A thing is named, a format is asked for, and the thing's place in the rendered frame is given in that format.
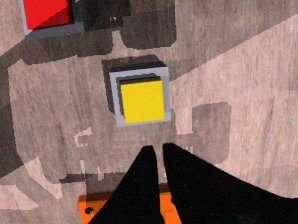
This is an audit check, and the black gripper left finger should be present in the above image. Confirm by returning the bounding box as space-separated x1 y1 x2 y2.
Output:
88 145 161 224

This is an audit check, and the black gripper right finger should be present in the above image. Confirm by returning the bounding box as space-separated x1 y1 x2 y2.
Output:
162 143 298 224

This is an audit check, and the yellow button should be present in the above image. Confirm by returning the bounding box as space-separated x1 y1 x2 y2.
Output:
109 61 172 127

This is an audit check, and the red button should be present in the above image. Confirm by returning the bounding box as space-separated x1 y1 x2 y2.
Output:
19 0 88 41

